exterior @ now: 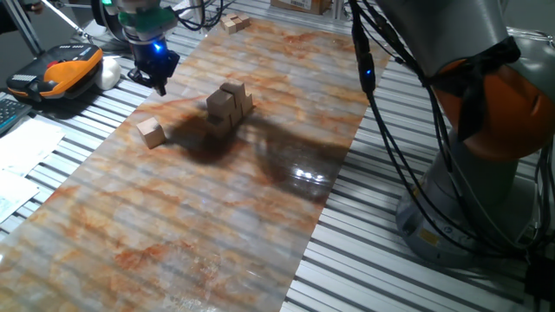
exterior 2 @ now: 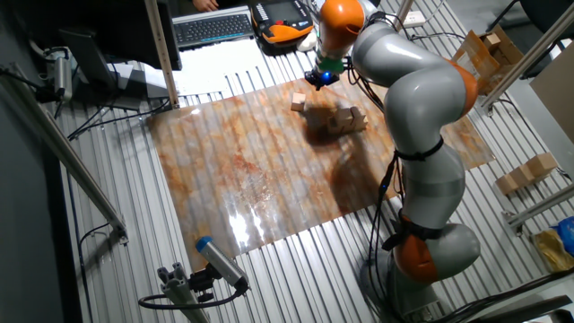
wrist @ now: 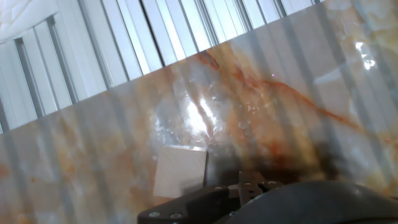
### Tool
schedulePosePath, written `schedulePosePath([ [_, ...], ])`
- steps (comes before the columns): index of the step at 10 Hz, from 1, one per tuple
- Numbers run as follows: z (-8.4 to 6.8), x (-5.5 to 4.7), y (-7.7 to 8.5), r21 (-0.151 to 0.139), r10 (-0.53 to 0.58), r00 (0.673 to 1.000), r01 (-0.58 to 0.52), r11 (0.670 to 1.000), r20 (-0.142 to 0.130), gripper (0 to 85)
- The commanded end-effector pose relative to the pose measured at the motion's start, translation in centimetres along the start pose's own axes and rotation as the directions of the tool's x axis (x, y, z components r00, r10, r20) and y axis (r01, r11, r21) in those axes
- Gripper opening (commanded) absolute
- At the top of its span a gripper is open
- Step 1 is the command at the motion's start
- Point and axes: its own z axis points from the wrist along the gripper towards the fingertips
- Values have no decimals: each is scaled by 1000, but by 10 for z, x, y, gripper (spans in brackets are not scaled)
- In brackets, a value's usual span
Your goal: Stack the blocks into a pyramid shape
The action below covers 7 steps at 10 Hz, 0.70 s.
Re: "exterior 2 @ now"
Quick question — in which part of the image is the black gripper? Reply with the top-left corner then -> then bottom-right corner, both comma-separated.
303,65 -> 343,92

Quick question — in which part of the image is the white computer mouse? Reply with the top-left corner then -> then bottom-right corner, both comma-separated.
296,31 -> 317,53

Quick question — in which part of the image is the orange and black teach pendant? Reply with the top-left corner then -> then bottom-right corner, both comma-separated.
249,0 -> 320,46

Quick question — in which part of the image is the white paper sheet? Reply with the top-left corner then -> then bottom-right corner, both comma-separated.
172,71 -> 225,98
178,38 -> 265,86

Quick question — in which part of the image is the black computer keyboard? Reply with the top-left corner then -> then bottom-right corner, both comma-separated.
172,6 -> 256,50

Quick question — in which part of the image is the aluminium extrusion profile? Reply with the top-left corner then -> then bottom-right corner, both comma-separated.
156,262 -> 212,323
501,183 -> 574,235
482,3 -> 574,113
143,0 -> 180,110
0,65 -> 130,246
394,0 -> 413,31

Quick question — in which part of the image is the orange marble pattern mat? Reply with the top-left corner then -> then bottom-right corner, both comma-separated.
146,74 -> 497,273

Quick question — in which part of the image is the white power strip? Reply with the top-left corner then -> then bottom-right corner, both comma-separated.
396,11 -> 426,28

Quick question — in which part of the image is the brown cardboard box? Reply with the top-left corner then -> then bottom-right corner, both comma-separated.
452,24 -> 525,95

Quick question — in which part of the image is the black computer monitor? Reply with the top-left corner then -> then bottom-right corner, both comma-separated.
26,0 -> 183,72

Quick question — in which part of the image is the grey monitor stand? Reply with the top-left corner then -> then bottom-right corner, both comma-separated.
57,29 -> 171,112

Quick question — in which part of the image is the beige flat board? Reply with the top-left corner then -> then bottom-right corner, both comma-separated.
528,42 -> 574,149

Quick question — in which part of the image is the black office chair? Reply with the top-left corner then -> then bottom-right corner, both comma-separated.
486,0 -> 574,44

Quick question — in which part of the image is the yellow plastic bag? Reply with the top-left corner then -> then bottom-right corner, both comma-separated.
533,228 -> 574,273

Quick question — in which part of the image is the blue plastic bag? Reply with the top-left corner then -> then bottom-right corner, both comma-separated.
553,216 -> 574,257

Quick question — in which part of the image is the green camera mount plate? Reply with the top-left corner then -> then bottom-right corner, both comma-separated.
316,56 -> 346,75

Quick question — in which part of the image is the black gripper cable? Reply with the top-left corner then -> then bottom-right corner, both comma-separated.
343,56 -> 387,114

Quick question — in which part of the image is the black cable bundle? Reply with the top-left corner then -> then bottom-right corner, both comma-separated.
365,152 -> 404,323

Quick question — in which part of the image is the thin black strap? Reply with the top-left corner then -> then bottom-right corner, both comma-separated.
394,136 -> 445,162

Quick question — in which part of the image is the wide black strap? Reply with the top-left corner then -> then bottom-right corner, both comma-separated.
381,214 -> 445,252

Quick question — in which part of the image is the silver camera with blue cap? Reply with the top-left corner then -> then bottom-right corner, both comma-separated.
196,236 -> 250,292

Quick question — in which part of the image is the black camera cable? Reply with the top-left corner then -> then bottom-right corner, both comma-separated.
0,66 -> 59,105
137,286 -> 247,311

